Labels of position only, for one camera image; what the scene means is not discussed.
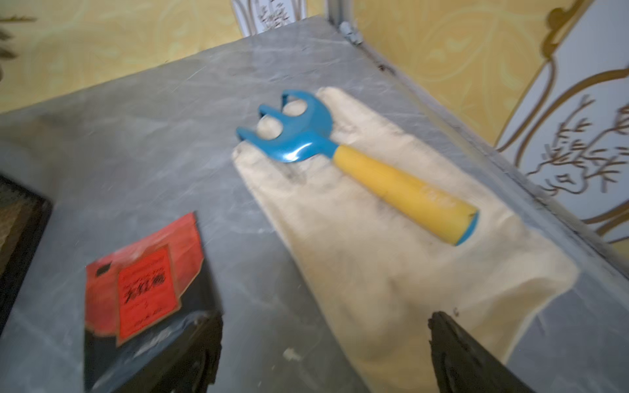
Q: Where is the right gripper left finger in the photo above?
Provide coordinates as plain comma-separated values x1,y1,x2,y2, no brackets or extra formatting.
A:
116,311,223,392

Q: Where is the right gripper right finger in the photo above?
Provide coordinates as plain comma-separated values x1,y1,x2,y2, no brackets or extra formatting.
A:
429,311,533,393

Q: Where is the beige cloth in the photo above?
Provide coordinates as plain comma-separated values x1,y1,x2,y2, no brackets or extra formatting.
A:
233,87,579,392

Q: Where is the blue yellow hand rake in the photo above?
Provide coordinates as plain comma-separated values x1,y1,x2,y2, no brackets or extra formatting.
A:
237,90,480,246

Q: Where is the black wire two-tier shelf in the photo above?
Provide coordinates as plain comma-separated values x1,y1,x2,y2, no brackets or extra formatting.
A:
1,175,53,328

